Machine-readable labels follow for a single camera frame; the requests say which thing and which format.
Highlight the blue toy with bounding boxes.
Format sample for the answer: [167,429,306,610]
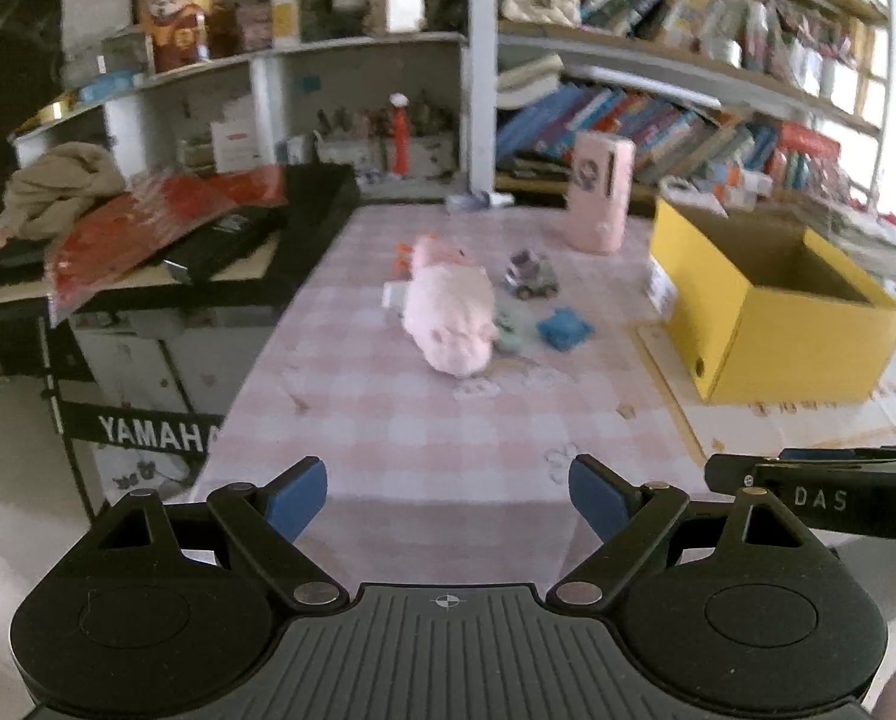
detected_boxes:
[536,306,595,350]

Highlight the black chair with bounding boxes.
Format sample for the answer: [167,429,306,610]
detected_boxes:
[163,163,362,286]

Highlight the beige cloth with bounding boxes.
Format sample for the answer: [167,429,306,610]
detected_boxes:
[0,141,130,241]

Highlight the grey purple toy truck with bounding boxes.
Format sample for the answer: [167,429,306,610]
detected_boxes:
[502,247,560,299]

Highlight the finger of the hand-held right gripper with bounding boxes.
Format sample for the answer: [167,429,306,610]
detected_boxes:
[705,454,896,541]
[780,447,896,466]

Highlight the white handled bag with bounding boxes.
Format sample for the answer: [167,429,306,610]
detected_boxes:
[658,176,730,215]

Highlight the yellow cardboard box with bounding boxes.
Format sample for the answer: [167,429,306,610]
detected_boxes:
[646,199,896,404]

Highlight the pale folded stack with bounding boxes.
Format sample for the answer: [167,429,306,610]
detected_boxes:
[496,56,569,110]

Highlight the white box with red label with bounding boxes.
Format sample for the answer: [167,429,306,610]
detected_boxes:
[211,101,269,173]

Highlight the green toy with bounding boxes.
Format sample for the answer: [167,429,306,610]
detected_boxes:
[493,307,528,353]

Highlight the white bookshelf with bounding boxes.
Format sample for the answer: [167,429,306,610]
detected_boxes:
[8,0,895,203]

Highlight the white desk organizer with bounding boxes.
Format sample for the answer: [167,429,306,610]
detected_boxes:
[313,131,456,181]

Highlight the white yellow carton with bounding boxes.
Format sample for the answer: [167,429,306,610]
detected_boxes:
[269,0,304,46]

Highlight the fortune god figurine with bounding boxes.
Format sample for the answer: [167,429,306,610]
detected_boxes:
[139,0,216,74]

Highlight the row of colourful books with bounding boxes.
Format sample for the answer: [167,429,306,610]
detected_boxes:
[579,0,876,95]
[496,82,846,192]

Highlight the red plastic bag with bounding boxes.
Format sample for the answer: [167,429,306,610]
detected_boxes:
[44,167,290,327]

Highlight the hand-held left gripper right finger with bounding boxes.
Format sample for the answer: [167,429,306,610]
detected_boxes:
[549,454,820,608]

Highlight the black keyboard stand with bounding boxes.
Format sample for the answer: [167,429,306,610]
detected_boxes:
[38,315,227,518]

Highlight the large pink plush pig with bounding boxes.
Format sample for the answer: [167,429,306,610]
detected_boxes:
[404,262,498,378]

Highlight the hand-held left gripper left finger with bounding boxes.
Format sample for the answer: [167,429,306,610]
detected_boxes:
[88,456,347,610]

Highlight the small pink plush toy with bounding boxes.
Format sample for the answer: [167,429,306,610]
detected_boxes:
[394,234,470,275]

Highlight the pink checkered tablecloth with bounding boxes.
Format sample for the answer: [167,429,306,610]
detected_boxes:
[188,202,896,593]

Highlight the pink cylindrical container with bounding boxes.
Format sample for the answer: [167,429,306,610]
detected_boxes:
[565,130,636,252]

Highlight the white blue tube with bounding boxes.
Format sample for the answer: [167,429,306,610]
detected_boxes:
[448,191,516,212]

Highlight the black electronic keyboard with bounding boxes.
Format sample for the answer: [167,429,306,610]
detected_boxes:
[0,225,291,320]

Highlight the red bottle with white cap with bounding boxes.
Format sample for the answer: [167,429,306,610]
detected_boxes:
[388,92,413,175]

